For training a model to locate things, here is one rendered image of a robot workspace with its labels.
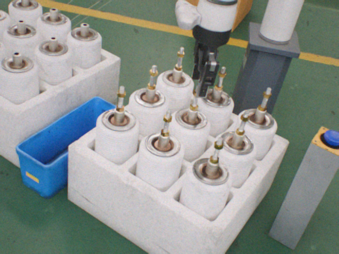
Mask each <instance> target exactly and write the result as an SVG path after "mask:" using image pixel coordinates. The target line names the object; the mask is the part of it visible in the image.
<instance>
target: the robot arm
mask: <svg viewBox="0 0 339 254"><path fill-rule="evenodd" d="M237 2H238V0H199V3H198V6H194V5H192V4H190V3H189V2H187V1H185V0H178V1H177V2H176V5H175V16H176V20H177V24H178V26H179V28H180V29H183V30H191V29H193V31H192V34H193V37H194V38H195V39H196V42H195V47H194V52H193V55H194V56H195V58H194V68H193V73H192V79H194V80H199V84H198V89H197V93H196V96H197V97H198V98H206V96H207V92H208V88H209V86H212V87H213V86H214V84H215V80H216V76H217V73H218V69H219V66H220V61H217V59H218V56H219V50H218V47H220V46H223V45H225V44H227V42H228V41H229V37H230V33H231V29H232V27H233V23H234V19H235V15H236V8H237ZM303 2H304V0H269V1H268V4H267V7H266V10H265V13H264V17H263V20H262V23H261V26H260V30H259V32H258V35H259V37H260V38H261V39H262V40H264V41H266V42H268V43H271V44H276V45H285V44H288V43H289V42H290V39H291V36H292V33H293V31H294V28H295V24H296V21H297V18H298V15H299V13H300V10H301V7H302V5H303ZM204 66H205V67H204ZM207 77H208V78H207Z"/></svg>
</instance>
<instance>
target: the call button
mask: <svg viewBox="0 0 339 254"><path fill-rule="evenodd" d="M324 138H325V141H326V142H327V143H329V144H331V145H333V146H338V145H339V132H337V131H334V130H328V131H326V132H325V134H324Z"/></svg>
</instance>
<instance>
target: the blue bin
mask: <svg viewBox="0 0 339 254"><path fill-rule="evenodd" d="M113 109H116V106H115V105H113V104H112V103H110V102H108V101H106V100H104V99H102V98H100V97H98V96H95V97H93V98H91V99H89V100H88V101H87V102H85V103H83V104H82V105H80V106H79V107H77V108H75V109H74V110H72V111H70V112H69V113H67V114H65V115H64V116H62V117H61V118H59V119H58V120H56V121H54V122H53V123H51V124H49V125H48V126H46V127H45V128H43V129H42V130H40V131H39V132H37V133H35V134H34V135H32V136H31V137H29V138H27V139H25V140H24V141H22V142H21V143H19V144H18V145H17V146H16V153H17V154H18V155H19V162H20V168H21V175H22V181H23V184H24V185H25V186H27V187H28V188H29V189H31V190H33V191H34V192H36V193H37V194H39V195H40V196H42V197H44V198H46V199H49V198H52V197H53V196H54V195H56V194H58V193H59V192H60V191H61V190H62V189H64V188H65V187H66V186H67V185H68V162H69V145H70V144H72V143H73V142H74V141H76V140H78V139H79V138H80V137H82V136H84V135H85V134H87V133H88V132H90V131H91V130H92V129H94V128H95V127H96V125H97V119H98V118H99V116H100V115H101V114H102V113H103V112H107V111H109V110H113Z"/></svg>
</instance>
